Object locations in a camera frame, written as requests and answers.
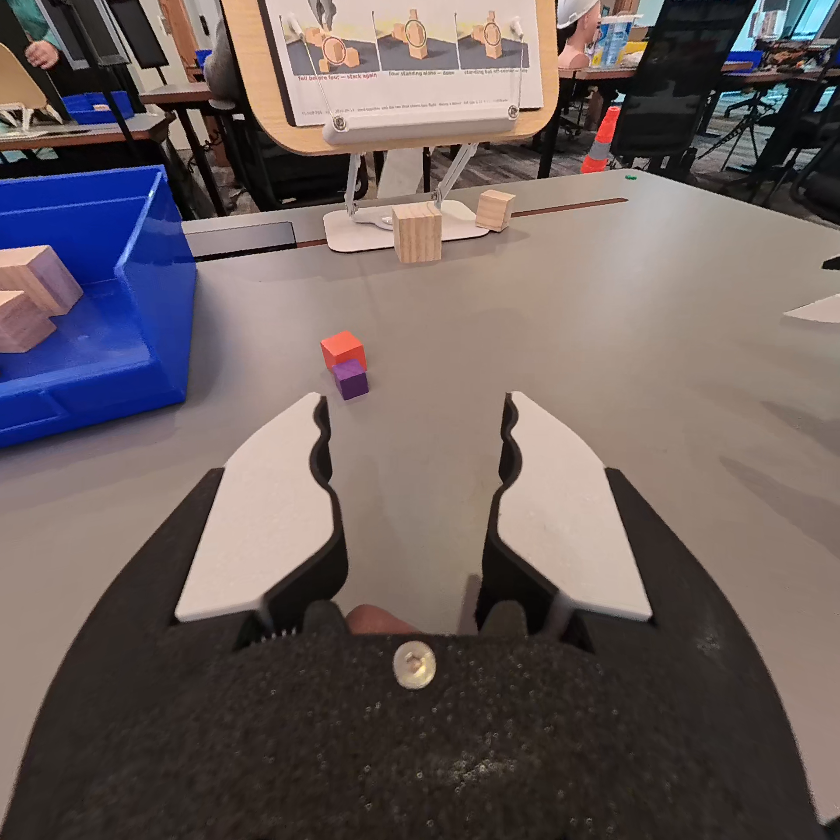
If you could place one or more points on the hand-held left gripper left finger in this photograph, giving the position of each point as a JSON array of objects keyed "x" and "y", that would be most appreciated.
[{"x": 256, "y": 525}]

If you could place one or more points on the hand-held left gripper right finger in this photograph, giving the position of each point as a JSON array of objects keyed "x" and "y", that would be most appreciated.
[{"x": 575, "y": 525}]

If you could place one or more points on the purple wooden cube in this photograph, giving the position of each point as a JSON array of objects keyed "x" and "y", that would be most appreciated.
[{"x": 351, "y": 381}]

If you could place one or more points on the red wooden cube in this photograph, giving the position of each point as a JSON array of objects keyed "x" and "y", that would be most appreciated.
[{"x": 344, "y": 351}]

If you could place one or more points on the blue plastic bin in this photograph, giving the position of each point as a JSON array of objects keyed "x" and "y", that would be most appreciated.
[{"x": 145, "y": 328}]

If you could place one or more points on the medium wooden cube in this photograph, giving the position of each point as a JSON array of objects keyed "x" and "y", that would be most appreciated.
[
  {"x": 20, "y": 322},
  {"x": 495, "y": 210}
]

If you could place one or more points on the large wooden cube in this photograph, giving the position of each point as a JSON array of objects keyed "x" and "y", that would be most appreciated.
[
  {"x": 40, "y": 276},
  {"x": 418, "y": 234}
]

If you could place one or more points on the black office chair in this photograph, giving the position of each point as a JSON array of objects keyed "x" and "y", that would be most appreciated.
[
  {"x": 683, "y": 79},
  {"x": 295, "y": 171},
  {"x": 807, "y": 145}
]

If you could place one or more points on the orange striped traffic cone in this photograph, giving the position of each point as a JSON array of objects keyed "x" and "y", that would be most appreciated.
[{"x": 601, "y": 138}]

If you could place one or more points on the blue white plastic container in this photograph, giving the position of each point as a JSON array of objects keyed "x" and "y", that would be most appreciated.
[{"x": 612, "y": 40}]

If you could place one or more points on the mannequin head white helmet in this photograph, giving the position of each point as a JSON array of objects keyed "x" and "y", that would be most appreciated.
[{"x": 575, "y": 33}]

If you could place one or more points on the brown wooden desk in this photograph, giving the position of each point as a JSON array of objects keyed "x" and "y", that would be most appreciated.
[{"x": 79, "y": 131}]

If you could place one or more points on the wooden display board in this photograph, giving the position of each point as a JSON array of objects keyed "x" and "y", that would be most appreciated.
[{"x": 243, "y": 79}]

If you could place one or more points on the small blue bin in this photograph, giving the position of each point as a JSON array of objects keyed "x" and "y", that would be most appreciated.
[{"x": 99, "y": 105}]

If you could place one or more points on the white instruction sheet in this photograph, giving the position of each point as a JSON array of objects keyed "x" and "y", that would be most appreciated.
[{"x": 407, "y": 53}]

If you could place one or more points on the pale board on stand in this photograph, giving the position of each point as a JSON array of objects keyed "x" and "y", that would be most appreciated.
[{"x": 20, "y": 92}]

